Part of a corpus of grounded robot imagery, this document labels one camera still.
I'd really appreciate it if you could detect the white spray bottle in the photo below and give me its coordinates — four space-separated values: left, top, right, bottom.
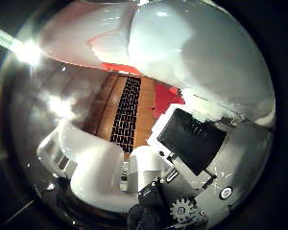
128 0 276 124

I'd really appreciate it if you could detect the red chair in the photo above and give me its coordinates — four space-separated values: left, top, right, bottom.
151 83 186 121

